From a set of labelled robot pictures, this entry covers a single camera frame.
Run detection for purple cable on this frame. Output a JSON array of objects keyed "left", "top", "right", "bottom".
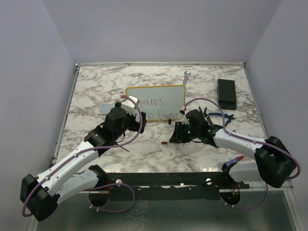
[
  {"left": 21, "top": 95, "right": 142, "bottom": 217},
  {"left": 180, "top": 98, "right": 301, "bottom": 209}
]

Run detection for blue red marker pen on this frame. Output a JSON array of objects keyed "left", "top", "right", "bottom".
[{"left": 222, "top": 155, "right": 244, "bottom": 169}]

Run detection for black handled pliers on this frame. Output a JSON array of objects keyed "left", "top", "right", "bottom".
[{"left": 198, "top": 106, "right": 212, "bottom": 124}]

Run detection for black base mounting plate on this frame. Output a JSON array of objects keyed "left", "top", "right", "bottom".
[{"left": 78, "top": 172, "right": 251, "bottom": 201}]

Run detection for aluminium table frame rail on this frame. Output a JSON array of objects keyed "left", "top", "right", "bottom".
[{"left": 30, "top": 63, "right": 298, "bottom": 231}]

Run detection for small white grey eraser pad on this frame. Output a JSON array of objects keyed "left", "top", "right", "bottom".
[{"left": 98, "top": 103, "right": 115, "bottom": 115}]

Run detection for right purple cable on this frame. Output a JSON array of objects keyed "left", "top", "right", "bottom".
[{"left": 180, "top": 98, "right": 301, "bottom": 209}]

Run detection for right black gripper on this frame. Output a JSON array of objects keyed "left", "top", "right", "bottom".
[{"left": 169, "top": 121, "right": 200, "bottom": 143}]

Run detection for silver wrench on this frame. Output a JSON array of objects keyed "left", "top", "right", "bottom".
[{"left": 182, "top": 71, "right": 191, "bottom": 86}]

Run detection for yellow framed whiteboard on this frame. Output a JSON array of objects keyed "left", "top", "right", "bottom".
[{"left": 125, "top": 85, "right": 186, "bottom": 121}]

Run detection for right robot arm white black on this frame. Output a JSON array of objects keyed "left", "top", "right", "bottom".
[{"left": 169, "top": 110, "right": 296, "bottom": 188}]

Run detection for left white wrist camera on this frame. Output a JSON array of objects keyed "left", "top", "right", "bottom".
[{"left": 121, "top": 96, "right": 139, "bottom": 116}]

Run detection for black rectangular box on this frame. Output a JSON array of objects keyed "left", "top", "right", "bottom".
[{"left": 217, "top": 79, "right": 237, "bottom": 110}]

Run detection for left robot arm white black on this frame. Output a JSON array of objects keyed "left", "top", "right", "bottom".
[{"left": 20, "top": 106, "right": 147, "bottom": 221}]

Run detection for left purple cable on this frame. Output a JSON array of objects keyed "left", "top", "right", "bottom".
[{"left": 21, "top": 95, "right": 142, "bottom": 217}]

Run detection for blue handled pliers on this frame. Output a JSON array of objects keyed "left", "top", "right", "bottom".
[{"left": 208, "top": 113, "right": 235, "bottom": 125}]

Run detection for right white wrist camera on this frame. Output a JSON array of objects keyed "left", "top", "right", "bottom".
[{"left": 180, "top": 109, "right": 189, "bottom": 125}]

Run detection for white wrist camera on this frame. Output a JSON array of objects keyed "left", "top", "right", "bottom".
[
  {"left": 121, "top": 96, "right": 139, "bottom": 116},
  {"left": 180, "top": 109, "right": 189, "bottom": 125}
]

